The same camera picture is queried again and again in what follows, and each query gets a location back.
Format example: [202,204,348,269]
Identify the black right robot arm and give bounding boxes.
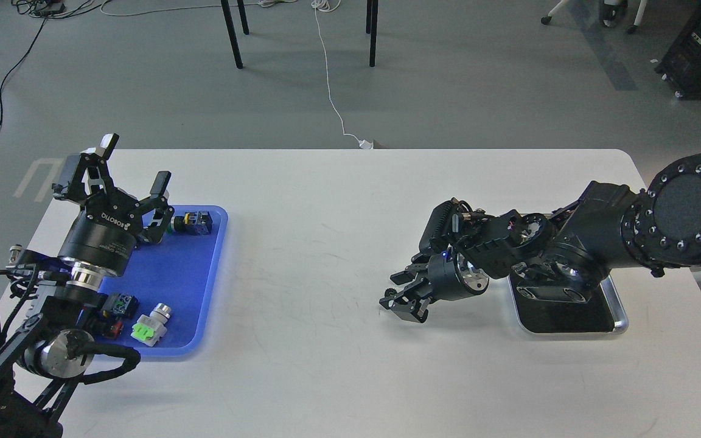
[379,153,701,322]

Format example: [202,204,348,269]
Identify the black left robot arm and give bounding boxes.
[0,133,173,437]

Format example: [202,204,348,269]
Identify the silver metal tray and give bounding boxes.
[508,274,628,338]

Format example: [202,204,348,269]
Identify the green black push button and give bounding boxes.
[167,210,212,235]

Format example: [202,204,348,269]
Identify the white office chair base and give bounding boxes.
[540,1,648,34]

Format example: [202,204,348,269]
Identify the black table legs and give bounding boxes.
[220,0,380,70]

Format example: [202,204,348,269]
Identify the black red blue switch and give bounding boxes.
[86,292,140,340]

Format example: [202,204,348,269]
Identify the white power cable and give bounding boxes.
[311,0,374,150]

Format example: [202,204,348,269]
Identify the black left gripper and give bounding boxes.
[51,133,173,277]

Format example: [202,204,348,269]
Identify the white green push button switch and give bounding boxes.
[130,303,172,347]

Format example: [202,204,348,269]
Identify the blue plastic tray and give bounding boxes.
[94,204,228,360]

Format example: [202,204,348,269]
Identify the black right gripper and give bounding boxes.
[379,252,490,322]

